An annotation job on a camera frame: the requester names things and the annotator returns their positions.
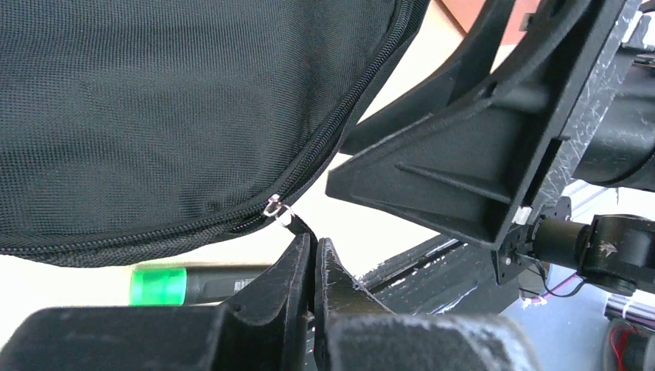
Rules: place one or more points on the green highlighter marker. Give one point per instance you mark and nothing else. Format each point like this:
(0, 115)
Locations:
(189, 285)

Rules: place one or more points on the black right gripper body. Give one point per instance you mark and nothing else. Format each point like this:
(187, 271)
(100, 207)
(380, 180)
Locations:
(474, 145)

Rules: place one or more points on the translucent pink plastic storage box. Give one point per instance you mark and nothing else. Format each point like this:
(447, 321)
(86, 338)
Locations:
(481, 17)

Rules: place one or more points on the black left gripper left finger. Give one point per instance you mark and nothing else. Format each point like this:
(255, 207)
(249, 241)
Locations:
(261, 327)

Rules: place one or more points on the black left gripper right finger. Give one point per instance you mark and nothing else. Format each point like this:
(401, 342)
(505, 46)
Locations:
(355, 331)

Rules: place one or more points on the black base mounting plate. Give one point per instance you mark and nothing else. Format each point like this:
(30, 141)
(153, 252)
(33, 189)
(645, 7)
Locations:
(441, 275)

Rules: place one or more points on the black student backpack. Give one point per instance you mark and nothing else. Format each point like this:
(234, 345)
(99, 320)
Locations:
(137, 130)

